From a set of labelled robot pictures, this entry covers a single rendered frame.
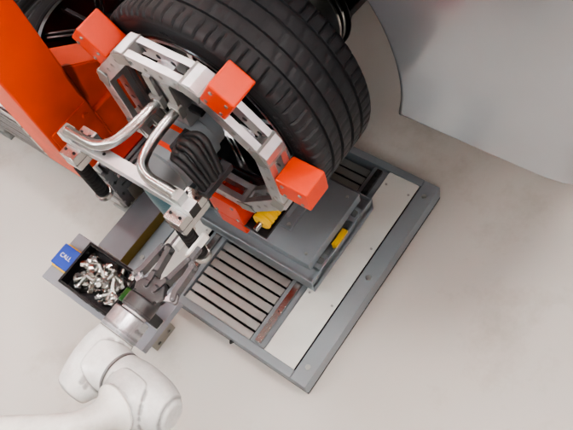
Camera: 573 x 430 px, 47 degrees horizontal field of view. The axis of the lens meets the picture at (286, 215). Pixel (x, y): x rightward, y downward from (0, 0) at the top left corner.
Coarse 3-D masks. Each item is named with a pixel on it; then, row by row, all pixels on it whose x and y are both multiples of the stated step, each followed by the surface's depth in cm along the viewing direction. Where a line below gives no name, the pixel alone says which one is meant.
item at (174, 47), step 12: (144, 36) 152; (168, 48) 157; (180, 48) 144; (204, 60) 142; (216, 72) 191; (144, 84) 178; (168, 108) 184; (252, 108) 165; (240, 120) 163; (264, 120) 153; (252, 132) 164; (276, 132) 150; (228, 144) 189; (228, 156) 188; (240, 156) 183; (288, 156) 157; (240, 168) 186; (252, 168) 184
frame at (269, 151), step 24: (120, 48) 145; (144, 48) 145; (96, 72) 165; (120, 72) 166; (144, 72) 144; (168, 72) 139; (192, 72) 137; (120, 96) 170; (192, 96) 138; (216, 120) 142; (240, 144) 144; (264, 144) 142; (264, 168) 148; (264, 192) 175
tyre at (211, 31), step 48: (144, 0) 144; (192, 0) 139; (240, 0) 138; (288, 0) 140; (192, 48) 140; (240, 48) 135; (288, 48) 139; (336, 48) 144; (144, 96) 185; (288, 96) 139; (336, 96) 147; (288, 144) 150; (336, 144) 154
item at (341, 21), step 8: (312, 0) 169; (320, 0) 167; (328, 0) 165; (336, 0) 167; (320, 8) 170; (328, 8) 168; (336, 8) 169; (328, 16) 171; (336, 16) 169; (336, 24) 171; (344, 24) 173; (344, 32) 176
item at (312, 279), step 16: (208, 208) 237; (368, 208) 226; (208, 224) 236; (224, 224) 233; (352, 224) 221; (240, 240) 226; (256, 240) 227; (336, 240) 218; (256, 256) 230; (272, 256) 223; (336, 256) 221; (288, 272) 221; (304, 272) 218; (320, 272) 216
